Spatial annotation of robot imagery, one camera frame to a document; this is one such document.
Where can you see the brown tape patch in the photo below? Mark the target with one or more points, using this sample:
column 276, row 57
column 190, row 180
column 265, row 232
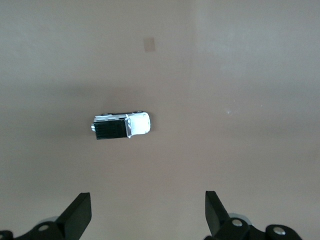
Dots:
column 149, row 45

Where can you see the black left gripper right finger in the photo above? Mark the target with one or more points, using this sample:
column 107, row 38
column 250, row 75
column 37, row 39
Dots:
column 215, row 212

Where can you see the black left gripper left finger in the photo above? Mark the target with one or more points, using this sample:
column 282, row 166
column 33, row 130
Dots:
column 77, row 215

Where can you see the white jeep toy black roof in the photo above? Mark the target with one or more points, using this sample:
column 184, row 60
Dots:
column 140, row 125

